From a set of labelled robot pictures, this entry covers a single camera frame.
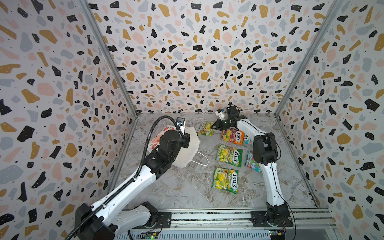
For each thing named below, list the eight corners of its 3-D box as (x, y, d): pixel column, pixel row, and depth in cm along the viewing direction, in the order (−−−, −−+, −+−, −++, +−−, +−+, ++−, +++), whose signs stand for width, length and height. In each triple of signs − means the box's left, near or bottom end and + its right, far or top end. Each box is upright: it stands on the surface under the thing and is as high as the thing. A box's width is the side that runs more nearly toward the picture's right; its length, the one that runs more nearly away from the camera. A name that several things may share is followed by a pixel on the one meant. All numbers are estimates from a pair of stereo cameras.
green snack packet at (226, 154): (215, 160, 97) (215, 157, 95) (218, 145, 104) (219, 143, 102) (240, 167, 94) (241, 165, 92) (242, 151, 102) (243, 149, 99)
